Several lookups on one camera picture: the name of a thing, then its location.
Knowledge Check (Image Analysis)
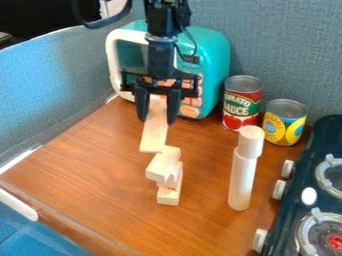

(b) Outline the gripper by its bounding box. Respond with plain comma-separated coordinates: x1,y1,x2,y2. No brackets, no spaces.
118,32,202,126

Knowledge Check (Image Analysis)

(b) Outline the yellow can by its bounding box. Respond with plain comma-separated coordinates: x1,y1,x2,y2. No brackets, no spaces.
261,98,309,147

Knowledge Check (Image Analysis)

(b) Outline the black cable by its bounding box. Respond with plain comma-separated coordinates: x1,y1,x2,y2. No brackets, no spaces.
69,0,135,30

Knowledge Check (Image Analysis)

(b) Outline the toy stove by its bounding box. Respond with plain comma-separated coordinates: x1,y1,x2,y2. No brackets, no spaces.
251,114,342,256

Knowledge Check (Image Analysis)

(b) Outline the white wooden cylinder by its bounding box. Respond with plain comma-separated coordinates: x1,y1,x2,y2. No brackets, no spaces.
227,124,266,212

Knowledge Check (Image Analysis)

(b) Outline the red tomato sauce can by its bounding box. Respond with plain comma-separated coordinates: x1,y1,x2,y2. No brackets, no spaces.
221,74,265,132

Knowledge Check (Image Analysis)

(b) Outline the white wooden block toy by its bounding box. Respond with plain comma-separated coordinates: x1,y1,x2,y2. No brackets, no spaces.
137,94,186,207

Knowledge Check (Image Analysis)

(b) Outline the teal toy microwave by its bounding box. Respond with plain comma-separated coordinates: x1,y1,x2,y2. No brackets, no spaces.
104,18,233,121

